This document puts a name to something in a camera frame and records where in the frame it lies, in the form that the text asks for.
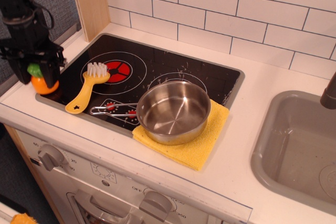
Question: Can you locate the grey left oven knob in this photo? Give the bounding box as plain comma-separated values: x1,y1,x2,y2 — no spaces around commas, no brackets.
38,144,65,171

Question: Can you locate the oven door handle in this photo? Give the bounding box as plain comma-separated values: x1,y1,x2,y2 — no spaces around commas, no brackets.
72,190,144,223

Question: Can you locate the yellow dish brush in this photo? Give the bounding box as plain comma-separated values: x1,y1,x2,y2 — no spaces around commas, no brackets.
65,62,110,114

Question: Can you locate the orange object at corner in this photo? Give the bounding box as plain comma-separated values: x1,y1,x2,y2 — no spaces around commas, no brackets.
10,213,37,224

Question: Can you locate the stainless steel pot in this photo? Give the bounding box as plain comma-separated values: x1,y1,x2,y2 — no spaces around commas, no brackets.
90,81,212,145

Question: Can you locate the grey right oven knob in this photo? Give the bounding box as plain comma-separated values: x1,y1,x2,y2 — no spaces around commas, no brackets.
139,191,173,222

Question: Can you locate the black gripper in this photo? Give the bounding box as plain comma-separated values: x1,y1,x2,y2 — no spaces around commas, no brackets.
1,19,67,88

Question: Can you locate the grey sink basin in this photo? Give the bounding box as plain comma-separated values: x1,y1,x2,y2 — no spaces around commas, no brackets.
251,91,335,215

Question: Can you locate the yellow cloth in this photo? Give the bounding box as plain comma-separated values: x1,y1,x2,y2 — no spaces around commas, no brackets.
132,100,229,170

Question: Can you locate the grey oven knob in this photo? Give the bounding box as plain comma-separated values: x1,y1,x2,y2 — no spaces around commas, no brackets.
38,144,65,171
139,191,173,222

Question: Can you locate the orange bottle with green cap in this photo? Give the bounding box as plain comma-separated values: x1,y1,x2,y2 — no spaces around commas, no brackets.
27,63,59,95

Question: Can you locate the wooden side post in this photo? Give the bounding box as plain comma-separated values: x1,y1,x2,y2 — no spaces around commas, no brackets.
75,0,110,42

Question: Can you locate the grey faucet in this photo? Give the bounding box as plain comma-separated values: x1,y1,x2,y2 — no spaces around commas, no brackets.
320,73,336,110

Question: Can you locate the black toy stovetop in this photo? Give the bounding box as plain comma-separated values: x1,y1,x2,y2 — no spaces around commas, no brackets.
36,34,245,136

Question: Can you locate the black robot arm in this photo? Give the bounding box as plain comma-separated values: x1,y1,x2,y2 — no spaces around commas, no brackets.
1,0,66,88

